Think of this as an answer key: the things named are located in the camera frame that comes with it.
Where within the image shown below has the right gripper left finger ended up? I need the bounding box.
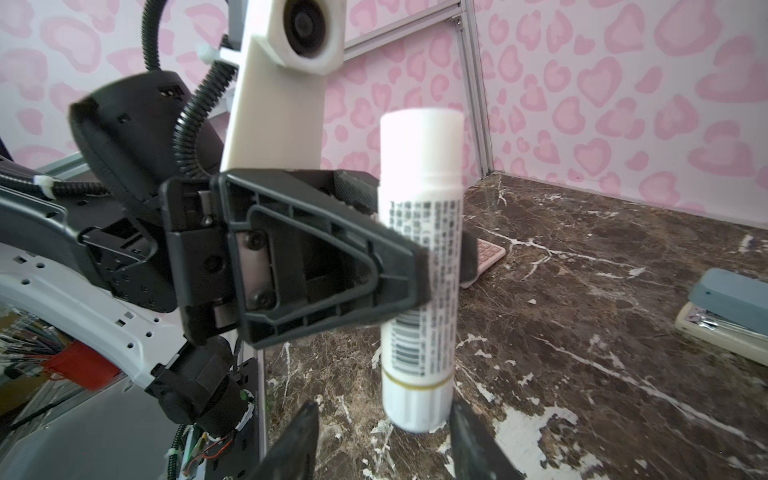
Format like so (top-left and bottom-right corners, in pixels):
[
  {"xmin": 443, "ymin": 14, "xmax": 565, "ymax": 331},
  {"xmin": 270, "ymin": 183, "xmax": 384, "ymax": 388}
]
[{"xmin": 245, "ymin": 400, "xmax": 319, "ymax": 480}]

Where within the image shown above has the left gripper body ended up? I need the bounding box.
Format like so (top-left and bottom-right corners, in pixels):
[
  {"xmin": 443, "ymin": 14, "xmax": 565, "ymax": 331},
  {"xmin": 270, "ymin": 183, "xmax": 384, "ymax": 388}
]
[{"xmin": 158, "ymin": 169, "xmax": 382, "ymax": 346}]

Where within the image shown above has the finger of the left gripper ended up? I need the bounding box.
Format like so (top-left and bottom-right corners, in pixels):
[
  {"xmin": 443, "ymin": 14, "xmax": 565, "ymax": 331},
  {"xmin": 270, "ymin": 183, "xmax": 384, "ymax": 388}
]
[
  {"xmin": 211, "ymin": 169, "xmax": 416, "ymax": 349},
  {"xmin": 459, "ymin": 231, "xmax": 479, "ymax": 285}
]

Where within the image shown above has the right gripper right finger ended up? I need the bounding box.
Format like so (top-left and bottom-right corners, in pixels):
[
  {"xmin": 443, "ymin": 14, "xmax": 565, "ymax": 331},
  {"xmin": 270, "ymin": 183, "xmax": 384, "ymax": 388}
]
[{"xmin": 449, "ymin": 398, "xmax": 525, "ymax": 480}]

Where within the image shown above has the white glue stick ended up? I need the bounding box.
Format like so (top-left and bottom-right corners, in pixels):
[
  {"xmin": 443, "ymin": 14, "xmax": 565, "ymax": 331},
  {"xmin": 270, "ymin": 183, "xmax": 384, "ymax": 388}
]
[{"xmin": 378, "ymin": 108, "xmax": 464, "ymax": 434}]

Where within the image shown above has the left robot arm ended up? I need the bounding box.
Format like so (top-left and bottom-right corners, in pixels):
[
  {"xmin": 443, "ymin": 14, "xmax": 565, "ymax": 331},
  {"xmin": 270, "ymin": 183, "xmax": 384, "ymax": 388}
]
[{"xmin": 1, "ymin": 62, "xmax": 438, "ymax": 437}]

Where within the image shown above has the pink calculator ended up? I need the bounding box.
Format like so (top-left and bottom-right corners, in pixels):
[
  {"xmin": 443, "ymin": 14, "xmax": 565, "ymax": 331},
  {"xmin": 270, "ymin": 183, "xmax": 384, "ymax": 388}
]
[{"xmin": 460, "ymin": 239, "xmax": 507, "ymax": 289}]

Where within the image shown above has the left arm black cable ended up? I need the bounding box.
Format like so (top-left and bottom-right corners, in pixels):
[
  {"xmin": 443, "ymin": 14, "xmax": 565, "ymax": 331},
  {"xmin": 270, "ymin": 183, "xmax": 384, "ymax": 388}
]
[{"xmin": 0, "ymin": 0, "xmax": 238, "ymax": 199}]

